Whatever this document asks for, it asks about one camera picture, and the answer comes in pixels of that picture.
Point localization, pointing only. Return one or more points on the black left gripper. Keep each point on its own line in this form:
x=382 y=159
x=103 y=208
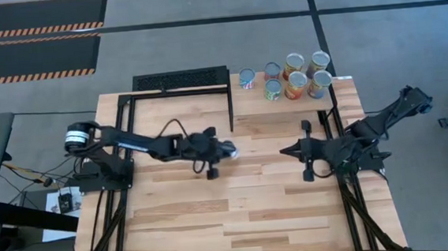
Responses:
x=210 y=150

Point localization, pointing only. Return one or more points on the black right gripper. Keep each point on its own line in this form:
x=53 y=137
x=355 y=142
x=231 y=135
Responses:
x=308 y=151

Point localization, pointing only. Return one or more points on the green polka dot peas can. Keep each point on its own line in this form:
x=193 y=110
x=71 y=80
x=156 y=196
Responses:
x=273 y=87

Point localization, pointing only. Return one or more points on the tall orange corn can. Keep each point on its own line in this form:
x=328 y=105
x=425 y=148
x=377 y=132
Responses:
x=296 y=80
x=294 y=61

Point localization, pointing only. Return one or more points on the tall orange blue can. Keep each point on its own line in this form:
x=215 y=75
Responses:
x=320 y=79

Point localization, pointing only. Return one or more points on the teal carrots can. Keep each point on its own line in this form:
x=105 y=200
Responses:
x=247 y=76

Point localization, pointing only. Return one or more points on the short teal pink corn can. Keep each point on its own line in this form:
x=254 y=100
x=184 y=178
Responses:
x=272 y=70

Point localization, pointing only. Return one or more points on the peaches can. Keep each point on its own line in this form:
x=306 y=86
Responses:
x=319 y=59

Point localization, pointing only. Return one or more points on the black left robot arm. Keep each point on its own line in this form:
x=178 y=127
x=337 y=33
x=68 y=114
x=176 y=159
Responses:
x=138 y=145

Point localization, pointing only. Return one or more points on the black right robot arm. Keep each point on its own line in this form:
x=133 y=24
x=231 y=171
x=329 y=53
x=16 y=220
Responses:
x=382 y=120

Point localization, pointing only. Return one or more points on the white sticker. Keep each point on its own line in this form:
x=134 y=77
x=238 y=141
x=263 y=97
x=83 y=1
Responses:
x=345 y=77

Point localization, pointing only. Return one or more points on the small black device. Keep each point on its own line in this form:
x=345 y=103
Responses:
x=65 y=202

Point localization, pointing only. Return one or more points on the white paper sheet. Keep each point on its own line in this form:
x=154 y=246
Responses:
x=51 y=201

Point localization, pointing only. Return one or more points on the black hazard striped floor mat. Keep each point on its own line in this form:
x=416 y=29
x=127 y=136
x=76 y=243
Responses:
x=34 y=14
x=29 y=56

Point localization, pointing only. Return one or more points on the black aluminium extrusion frame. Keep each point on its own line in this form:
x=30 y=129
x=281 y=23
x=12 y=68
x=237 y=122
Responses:
x=182 y=93
x=322 y=115

